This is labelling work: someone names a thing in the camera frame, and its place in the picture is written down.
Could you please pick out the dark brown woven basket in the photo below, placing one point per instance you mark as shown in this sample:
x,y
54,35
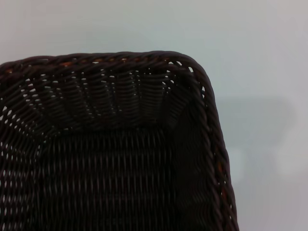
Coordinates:
x,y
108,168

